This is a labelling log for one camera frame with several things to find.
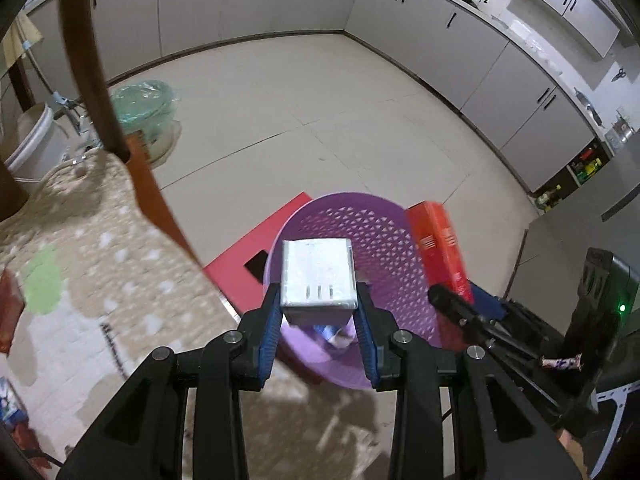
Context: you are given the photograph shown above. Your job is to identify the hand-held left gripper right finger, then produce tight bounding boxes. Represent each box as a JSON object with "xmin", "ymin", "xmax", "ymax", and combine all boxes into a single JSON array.
[{"xmin": 352, "ymin": 282, "xmax": 583, "ymax": 480}]

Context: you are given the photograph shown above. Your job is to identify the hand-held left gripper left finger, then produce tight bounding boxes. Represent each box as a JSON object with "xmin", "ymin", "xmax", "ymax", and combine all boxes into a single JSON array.
[{"xmin": 57, "ymin": 282, "xmax": 283, "ymax": 480}]

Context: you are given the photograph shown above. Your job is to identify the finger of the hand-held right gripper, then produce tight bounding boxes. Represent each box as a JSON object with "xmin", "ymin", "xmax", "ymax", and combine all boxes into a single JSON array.
[
  {"xmin": 469, "ymin": 283, "xmax": 571, "ymax": 359},
  {"xmin": 427, "ymin": 283, "xmax": 567, "ymax": 412}
]

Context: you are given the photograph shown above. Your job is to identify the orange-red striped box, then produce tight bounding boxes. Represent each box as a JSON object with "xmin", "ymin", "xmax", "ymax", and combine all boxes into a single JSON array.
[{"xmin": 404, "ymin": 201, "xmax": 474, "ymax": 306}]

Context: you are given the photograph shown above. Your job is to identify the white cardboard box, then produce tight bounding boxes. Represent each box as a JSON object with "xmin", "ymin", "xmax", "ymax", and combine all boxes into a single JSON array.
[{"xmin": 280, "ymin": 237, "xmax": 359, "ymax": 327}]

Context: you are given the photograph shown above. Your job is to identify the purple perforated plastic basket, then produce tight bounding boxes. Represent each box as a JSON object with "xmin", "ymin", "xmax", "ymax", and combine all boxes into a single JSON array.
[{"xmin": 262, "ymin": 191, "xmax": 451, "ymax": 390}]

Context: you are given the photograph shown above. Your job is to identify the blue white wrapper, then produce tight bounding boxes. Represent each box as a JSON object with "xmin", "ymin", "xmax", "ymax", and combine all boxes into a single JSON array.
[{"xmin": 312, "ymin": 324, "xmax": 353, "ymax": 350}]

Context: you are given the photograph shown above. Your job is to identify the twisted candy wrapper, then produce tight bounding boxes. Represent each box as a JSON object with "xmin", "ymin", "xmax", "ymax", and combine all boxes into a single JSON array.
[{"xmin": 539, "ymin": 354, "xmax": 585, "ymax": 372}]

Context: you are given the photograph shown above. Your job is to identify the red plastic stool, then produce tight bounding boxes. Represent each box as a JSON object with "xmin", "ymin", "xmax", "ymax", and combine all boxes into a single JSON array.
[{"xmin": 202, "ymin": 191, "xmax": 312, "ymax": 326}]

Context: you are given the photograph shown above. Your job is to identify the open shelf with bottles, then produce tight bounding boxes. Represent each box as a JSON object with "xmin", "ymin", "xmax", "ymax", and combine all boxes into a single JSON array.
[{"xmin": 535, "ymin": 140, "xmax": 611, "ymax": 211}]

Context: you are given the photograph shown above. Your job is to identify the beige quilted patterned blanket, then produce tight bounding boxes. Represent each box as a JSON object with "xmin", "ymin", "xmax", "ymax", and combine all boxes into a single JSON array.
[{"xmin": 0, "ymin": 152, "xmax": 401, "ymax": 480}]

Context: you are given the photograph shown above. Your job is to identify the steel pot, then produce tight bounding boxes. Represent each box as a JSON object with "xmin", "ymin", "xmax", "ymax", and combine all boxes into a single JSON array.
[{"xmin": 604, "ymin": 114, "xmax": 637, "ymax": 149}]

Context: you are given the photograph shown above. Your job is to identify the white kitchen base cabinets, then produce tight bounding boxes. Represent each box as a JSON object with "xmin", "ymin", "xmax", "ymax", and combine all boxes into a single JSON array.
[{"xmin": 20, "ymin": 0, "xmax": 608, "ymax": 193}]

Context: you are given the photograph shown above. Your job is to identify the green plastic-covered basin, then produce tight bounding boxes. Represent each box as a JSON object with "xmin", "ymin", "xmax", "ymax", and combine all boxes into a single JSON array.
[{"xmin": 110, "ymin": 79, "xmax": 181, "ymax": 166}]

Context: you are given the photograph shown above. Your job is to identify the blue patterned packet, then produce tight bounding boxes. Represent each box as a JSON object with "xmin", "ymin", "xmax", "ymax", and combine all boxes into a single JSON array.
[{"xmin": 0, "ymin": 377, "xmax": 29, "ymax": 426}]

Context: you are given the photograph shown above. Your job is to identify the white plastic bucket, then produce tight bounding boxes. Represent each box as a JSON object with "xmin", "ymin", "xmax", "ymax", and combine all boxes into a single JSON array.
[{"xmin": 4, "ymin": 102, "xmax": 68, "ymax": 183}]

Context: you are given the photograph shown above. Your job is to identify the dark wooden chair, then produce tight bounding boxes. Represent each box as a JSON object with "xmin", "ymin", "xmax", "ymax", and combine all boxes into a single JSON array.
[{"xmin": 0, "ymin": 0, "xmax": 242, "ymax": 326}]

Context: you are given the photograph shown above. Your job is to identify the beige hanging towel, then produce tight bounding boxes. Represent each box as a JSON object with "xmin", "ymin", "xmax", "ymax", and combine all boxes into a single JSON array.
[{"xmin": 2, "ymin": 12, "xmax": 44, "ymax": 68}]

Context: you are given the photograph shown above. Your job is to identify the grey metal folding frame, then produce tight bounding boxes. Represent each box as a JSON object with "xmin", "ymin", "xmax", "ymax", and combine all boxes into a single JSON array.
[{"xmin": 51, "ymin": 91, "xmax": 98, "ymax": 137}]

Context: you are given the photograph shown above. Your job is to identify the white wall cabinets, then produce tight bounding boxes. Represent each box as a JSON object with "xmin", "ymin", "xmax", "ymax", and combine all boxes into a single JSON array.
[{"xmin": 515, "ymin": 0, "xmax": 623, "ymax": 58}]

